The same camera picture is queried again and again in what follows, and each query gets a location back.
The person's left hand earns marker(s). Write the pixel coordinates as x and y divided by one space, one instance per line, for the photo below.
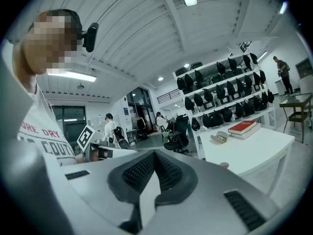
94 155

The beige glasses case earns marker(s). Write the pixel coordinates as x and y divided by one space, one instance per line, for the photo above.
218 139

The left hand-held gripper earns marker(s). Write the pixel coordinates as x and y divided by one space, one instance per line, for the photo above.
85 136

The small round grey knob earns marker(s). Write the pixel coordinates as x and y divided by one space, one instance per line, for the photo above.
224 165

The black office chair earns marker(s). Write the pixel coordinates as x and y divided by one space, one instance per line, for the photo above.
179 133

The person's head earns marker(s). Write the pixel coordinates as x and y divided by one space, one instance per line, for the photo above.
49 43

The small green object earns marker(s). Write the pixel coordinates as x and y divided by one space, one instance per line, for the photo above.
167 134

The dark-framed eyeglasses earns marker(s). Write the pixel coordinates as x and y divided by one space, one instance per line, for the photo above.
221 137

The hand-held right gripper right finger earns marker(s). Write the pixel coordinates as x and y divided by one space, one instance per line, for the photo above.
207 199

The black backpack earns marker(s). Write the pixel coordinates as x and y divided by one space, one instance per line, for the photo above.
118 132

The black head camera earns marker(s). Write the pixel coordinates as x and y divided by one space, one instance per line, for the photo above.
90 37

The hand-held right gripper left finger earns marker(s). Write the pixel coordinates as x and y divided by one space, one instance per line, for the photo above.
97 187

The black balcony railing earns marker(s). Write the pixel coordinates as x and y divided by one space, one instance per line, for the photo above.
168 95

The white shelf rack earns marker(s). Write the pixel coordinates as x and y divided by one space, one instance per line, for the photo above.
266 111

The white printed t-shirt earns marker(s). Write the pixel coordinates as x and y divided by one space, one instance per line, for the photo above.
46 136

